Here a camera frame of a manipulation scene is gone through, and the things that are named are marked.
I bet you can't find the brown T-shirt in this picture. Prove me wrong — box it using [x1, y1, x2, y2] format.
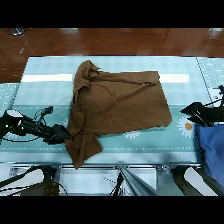
[63, 59, 173, 170]

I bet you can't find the blue garment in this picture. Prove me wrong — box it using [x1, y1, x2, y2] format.
[194, 122, 224, 188]

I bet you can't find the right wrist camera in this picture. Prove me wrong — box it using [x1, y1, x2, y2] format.
[213, 84, 224, 101]

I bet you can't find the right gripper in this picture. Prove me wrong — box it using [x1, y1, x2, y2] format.
[179, 101, 215, 127]

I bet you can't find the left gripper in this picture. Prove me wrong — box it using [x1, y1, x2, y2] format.
[44, 123, 73, 146]

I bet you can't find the black cable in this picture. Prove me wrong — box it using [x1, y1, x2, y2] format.
[110, 171, 125, 197]
[33, 108, 48, 128]

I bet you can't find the silver frame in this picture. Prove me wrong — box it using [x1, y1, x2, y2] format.
[0, 162, 224, 197]

